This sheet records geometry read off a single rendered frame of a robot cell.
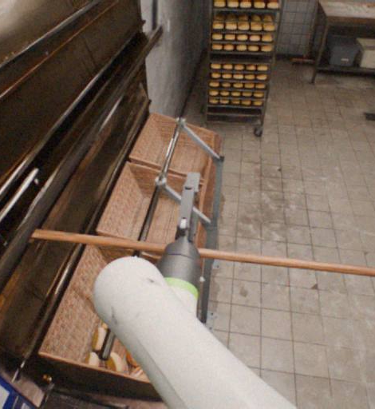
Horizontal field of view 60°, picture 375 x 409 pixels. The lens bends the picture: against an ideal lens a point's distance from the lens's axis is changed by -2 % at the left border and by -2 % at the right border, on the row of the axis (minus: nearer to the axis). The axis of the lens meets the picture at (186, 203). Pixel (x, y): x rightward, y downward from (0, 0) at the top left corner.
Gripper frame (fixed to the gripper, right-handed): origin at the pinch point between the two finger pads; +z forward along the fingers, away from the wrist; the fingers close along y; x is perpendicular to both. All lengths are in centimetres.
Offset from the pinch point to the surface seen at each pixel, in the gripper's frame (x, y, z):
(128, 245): -21.7, 28.7, 4.8
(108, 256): -46, 76, 32
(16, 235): -41.3, 4.7, -14.4
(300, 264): 33.2, 29.0, 5.7
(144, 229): -18.7, 31.4, 14.6
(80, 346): -47, 85, -9
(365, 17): 160, 59, 419
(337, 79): 156, 149, 440
